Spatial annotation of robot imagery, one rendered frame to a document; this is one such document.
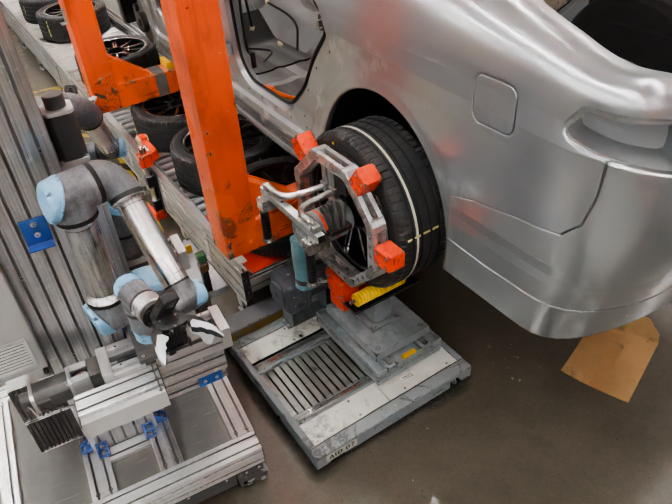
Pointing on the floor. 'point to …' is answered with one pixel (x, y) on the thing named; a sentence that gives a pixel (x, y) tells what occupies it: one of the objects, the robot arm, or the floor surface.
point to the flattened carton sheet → (614, 358)
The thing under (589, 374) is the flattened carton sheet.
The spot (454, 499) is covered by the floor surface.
